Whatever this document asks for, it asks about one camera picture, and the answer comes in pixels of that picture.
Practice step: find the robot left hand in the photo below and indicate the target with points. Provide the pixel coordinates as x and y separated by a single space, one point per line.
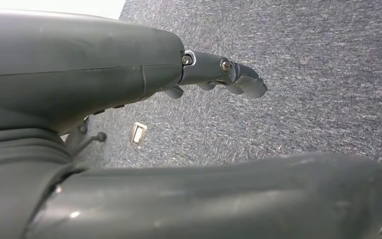
62 69

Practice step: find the black wheeled base leg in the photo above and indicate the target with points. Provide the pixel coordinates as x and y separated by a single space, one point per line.
101 137

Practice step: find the floor socket with lid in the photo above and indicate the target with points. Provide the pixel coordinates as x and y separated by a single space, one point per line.
139 134

